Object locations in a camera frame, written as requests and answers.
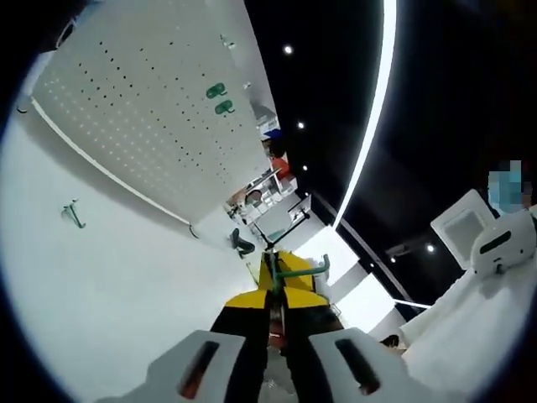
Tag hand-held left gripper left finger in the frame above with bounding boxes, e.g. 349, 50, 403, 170
144, 251, 275, 403

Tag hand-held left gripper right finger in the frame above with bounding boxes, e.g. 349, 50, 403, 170
276, 250, 425, 403

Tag white perforated mounting plate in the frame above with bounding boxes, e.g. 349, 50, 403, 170
16, 0, 276, 240

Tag black curved headset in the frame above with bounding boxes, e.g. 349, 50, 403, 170
229, 228, 256, 258

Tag person's white shirt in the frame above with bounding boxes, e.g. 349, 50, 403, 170
396, 251, 537, 395

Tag white ceiling air vent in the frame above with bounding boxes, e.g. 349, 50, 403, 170
430, 188, 498, 272

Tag white chest-worn device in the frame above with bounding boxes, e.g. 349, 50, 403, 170
469, 208, 537, 279

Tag round ceiling downlights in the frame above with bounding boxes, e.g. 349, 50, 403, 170
283, 44, 436, 264

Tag long ceiling light strip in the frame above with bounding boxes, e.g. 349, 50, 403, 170
334, 0, 399, 230

